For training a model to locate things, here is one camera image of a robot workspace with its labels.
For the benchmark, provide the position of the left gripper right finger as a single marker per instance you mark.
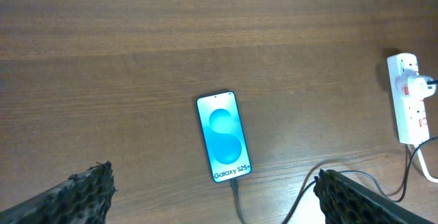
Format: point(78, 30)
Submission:
point(343, 201)

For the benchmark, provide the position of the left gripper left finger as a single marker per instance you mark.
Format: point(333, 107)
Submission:
point(83, 198)

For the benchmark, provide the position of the blue Galaxy smartphone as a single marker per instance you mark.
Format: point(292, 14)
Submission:
point(223, 136)

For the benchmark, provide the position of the white USB charger plug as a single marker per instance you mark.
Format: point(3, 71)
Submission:
point(417, 87)

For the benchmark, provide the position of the white power strip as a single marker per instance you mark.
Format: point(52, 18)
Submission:
point(410, 114)

